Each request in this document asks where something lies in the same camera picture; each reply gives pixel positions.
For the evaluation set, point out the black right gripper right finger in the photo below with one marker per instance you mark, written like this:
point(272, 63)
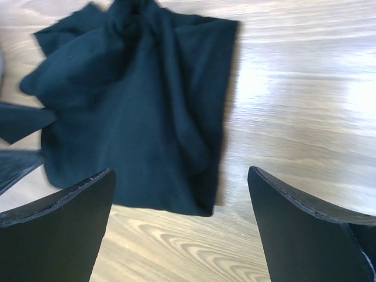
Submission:
point(306, 238)

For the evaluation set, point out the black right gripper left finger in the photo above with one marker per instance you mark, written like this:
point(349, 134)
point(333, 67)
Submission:
point(57, 237)

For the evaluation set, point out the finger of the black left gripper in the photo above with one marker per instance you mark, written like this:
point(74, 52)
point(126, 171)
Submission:
point(18, 121)
point(16, 164)

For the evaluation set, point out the black t shirt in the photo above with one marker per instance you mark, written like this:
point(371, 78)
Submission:
point(138, 89)

